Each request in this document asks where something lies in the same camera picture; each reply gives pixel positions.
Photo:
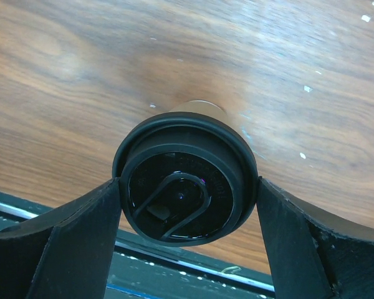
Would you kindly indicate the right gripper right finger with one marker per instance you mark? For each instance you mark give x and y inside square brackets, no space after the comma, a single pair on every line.
[313,253]

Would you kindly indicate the black coffee cup lid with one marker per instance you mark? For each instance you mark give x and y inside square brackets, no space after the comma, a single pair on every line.
[186,179]

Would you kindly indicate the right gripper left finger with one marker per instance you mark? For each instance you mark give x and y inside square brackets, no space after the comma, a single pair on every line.
[63,253]

